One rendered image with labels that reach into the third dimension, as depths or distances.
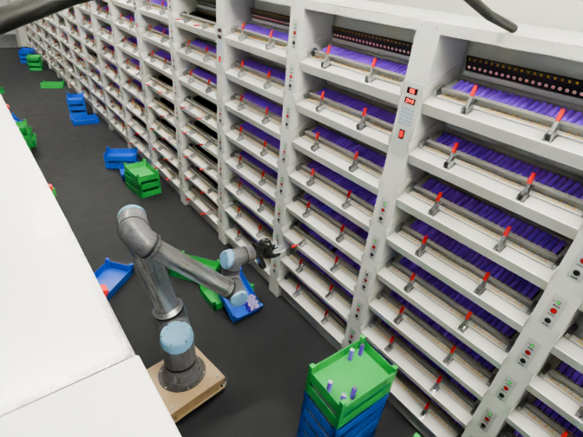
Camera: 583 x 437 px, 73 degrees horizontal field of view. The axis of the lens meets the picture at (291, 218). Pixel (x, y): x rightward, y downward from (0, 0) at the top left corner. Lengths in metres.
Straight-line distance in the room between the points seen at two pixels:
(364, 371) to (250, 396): 0.70
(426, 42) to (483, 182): 0.51
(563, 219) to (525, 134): 0.27
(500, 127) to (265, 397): 1.64
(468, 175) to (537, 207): 0.24
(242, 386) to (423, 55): 1.75
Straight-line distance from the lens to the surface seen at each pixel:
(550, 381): 1.71
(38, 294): 0.20
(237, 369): 2.31
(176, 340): 1.93
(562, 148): 1.35
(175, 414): 2.05
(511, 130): 1.39
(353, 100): 1.93
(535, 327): 1.56
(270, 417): 2.16
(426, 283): 1.81
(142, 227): 1.67
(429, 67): 1.51
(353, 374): 1.75
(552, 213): 1.41
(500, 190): 1.45
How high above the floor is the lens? 1.85
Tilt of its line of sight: 32 degrees down
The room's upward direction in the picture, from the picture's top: 6 degrees clockwise
